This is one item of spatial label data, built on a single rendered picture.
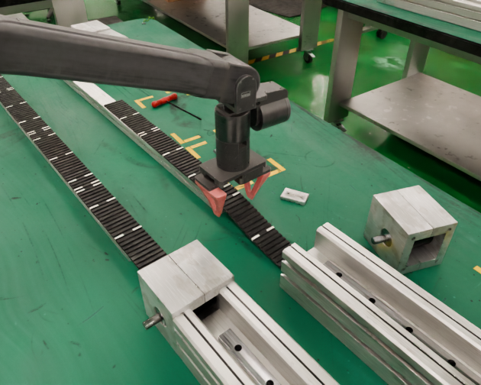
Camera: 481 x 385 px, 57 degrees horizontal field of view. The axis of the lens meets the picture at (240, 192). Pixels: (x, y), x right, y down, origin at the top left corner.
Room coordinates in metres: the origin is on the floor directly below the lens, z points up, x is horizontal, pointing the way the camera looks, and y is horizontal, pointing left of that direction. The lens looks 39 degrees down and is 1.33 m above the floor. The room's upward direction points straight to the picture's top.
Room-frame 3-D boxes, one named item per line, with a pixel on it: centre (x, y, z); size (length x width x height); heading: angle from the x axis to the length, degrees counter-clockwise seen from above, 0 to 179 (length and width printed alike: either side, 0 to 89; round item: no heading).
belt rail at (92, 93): (1.01, 0.33, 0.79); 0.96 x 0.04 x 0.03; 39
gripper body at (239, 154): (0.63, 0.01, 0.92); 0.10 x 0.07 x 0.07; 129
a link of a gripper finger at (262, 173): (0.64, -0.01, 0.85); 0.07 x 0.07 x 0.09; 39
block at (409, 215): (0.53, -0.27, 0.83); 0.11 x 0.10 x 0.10; 108
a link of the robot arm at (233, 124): (0.63, 0.01, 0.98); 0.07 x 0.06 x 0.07; 124
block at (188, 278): (0.39, 0.08, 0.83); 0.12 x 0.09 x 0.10; 129
